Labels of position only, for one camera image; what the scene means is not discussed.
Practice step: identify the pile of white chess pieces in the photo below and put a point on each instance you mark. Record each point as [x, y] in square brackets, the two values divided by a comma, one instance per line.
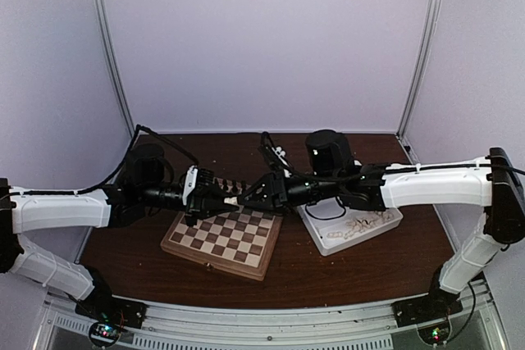
[360, 224]

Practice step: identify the wooden chess board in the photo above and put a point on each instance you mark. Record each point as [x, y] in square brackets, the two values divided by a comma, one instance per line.
[239, 243]

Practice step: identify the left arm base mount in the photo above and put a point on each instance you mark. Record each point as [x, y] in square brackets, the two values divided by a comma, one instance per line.
[103, 306]

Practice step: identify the white plastic tray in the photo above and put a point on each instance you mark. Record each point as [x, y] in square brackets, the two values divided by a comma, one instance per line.
[334, 228]

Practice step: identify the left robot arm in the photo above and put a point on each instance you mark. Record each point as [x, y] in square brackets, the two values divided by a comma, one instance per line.
[145, 181]

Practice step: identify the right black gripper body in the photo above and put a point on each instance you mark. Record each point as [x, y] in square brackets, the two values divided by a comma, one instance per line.
[285, 196]

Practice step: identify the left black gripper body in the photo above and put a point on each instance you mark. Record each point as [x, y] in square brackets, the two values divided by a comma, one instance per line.
[195, 194]

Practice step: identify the front aluminium rail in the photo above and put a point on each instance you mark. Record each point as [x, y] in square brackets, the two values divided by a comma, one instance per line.
[362, 326]

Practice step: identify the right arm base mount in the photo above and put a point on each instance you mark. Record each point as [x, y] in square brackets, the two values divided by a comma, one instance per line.
[435, 305]

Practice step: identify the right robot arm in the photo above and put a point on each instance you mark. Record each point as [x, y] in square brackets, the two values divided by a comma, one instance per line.
[489, 182]

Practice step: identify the dark queen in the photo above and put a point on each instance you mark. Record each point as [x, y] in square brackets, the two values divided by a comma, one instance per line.
[234, 188]

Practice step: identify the right aluminium frame post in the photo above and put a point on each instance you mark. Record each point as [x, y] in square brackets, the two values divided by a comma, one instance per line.
[429, 29]

